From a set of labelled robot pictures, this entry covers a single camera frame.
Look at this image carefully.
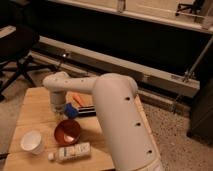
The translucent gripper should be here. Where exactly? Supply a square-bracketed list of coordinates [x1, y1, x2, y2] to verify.
[51, 103, 66, 121]

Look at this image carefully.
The orange ceramic bowl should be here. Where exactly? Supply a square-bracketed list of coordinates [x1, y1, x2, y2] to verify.
[54, 119, 82, 146]

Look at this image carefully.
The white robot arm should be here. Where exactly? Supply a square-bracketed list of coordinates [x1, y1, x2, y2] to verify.
[43, 72, 164, 171]

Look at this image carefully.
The blue sponge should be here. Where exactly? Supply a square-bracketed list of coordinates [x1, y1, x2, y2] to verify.
[65, 103, 78, 119]

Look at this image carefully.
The orange marker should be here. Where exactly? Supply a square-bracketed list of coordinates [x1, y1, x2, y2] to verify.
[72, 93, 84, 107]

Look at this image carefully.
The black striped box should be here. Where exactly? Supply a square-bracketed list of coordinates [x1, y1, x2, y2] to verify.
[78, 106, 96, 117]

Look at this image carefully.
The white paper cup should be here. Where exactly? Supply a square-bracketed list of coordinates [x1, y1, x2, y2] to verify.
[20, 131, 44, 155]

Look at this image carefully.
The clear plastic bottle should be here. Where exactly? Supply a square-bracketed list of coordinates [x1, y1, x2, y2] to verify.
[48, 142, 91, 162]

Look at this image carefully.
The black office chair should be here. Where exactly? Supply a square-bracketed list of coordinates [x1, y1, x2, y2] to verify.
[0, 25, 56, 102]

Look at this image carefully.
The metal rod stand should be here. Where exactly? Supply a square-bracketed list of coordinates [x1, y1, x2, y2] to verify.
[171, 42, 213, 113]

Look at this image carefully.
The black cable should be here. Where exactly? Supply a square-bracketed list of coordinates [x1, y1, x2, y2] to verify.
[54, 53, 71, 73]

